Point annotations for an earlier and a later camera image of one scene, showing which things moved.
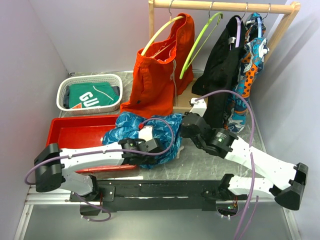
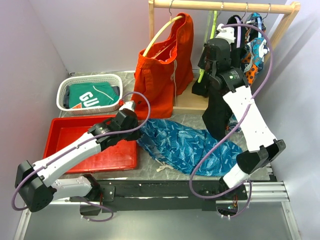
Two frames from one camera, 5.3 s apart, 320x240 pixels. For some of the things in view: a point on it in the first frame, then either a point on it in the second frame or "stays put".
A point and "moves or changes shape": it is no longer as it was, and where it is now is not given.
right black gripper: x=183 y=132 → x=201 y=63
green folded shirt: x=87 y=94 stays put
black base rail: x=160 y=194 stays put
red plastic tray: x=81 y=131 stays put
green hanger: x=221 y=16 → x=213 y=30
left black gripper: x=150 y=161 → x=137 y=135
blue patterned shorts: x=167 y=128 moves or changes shape
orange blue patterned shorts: x=255 y=47 stays put
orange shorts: x=161 y=72 stays put
